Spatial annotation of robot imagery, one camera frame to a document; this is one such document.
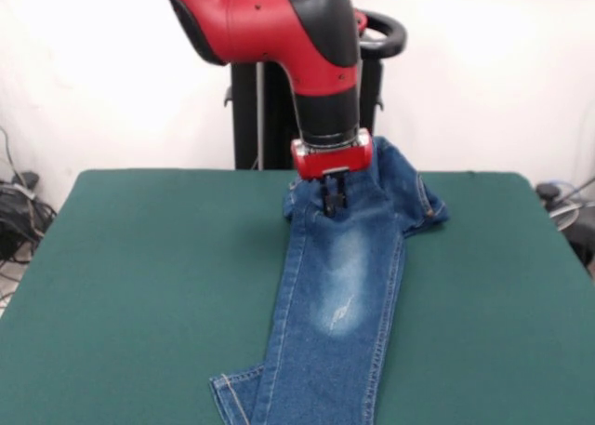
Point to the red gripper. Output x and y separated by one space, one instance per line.
334 162

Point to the blue denim jeans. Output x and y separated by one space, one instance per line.
334 295

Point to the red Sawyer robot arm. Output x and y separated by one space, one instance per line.
269 30

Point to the dark green table cloth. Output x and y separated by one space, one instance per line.
139 281

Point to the dark grey stand base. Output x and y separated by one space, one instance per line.
583 243

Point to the black power adapter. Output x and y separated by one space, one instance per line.
29 179

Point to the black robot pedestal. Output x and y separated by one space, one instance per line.
372 95

